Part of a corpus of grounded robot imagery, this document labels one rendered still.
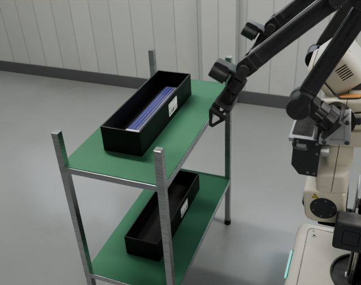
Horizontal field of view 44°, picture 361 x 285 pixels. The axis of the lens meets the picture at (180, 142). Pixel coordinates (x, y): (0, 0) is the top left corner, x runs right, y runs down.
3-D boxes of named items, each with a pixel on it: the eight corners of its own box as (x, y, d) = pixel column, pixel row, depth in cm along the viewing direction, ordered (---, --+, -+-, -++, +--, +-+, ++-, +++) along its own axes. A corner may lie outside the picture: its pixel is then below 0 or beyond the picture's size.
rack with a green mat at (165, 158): (94, 319, 226) (48, 133, 167) (164, 206, 297) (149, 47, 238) (178, 347, 211) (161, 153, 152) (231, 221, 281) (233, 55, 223)
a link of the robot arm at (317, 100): (323, 110, 143) (325, 103, 148) (299, 90, 143) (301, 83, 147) (304, 128, 149) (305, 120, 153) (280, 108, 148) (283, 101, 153)
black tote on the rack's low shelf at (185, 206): (159, 262, 210) (157, 245, 204) (126, 253, 215) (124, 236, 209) (199, 189, 254) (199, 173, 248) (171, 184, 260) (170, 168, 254)
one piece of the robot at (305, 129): (334, 142, 191) (341, 96, 179) (327, 180, 169) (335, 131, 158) (296, 137, 196) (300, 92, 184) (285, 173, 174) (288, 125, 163)
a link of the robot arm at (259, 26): (276, 27, 177) (281, 20, 184) (251, 12, 178) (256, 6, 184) (261, 51, 185) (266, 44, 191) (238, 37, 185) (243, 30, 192)
